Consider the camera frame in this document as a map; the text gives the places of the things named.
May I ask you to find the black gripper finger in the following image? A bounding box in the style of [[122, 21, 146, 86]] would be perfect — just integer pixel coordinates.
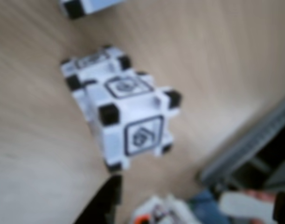
[[74, 174, 123, 224]]

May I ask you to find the white cube with stacked-squares symbol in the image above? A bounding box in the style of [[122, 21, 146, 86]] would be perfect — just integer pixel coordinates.
[[85, 71, 183, 174]]

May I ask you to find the white cube with crossed symbol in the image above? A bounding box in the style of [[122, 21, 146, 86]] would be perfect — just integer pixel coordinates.
[[59, 0, 125, 20]]

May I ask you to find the person's leg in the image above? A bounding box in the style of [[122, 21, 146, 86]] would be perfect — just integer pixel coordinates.
[[188, 189, 229, 224]]

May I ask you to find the white cube with lightning symbol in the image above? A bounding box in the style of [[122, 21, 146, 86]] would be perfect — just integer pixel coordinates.
[[60, 45, 132, 122]]

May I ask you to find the grey ribbed rail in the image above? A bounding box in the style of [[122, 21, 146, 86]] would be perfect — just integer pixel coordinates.
[[199, 94, 285, 186]]

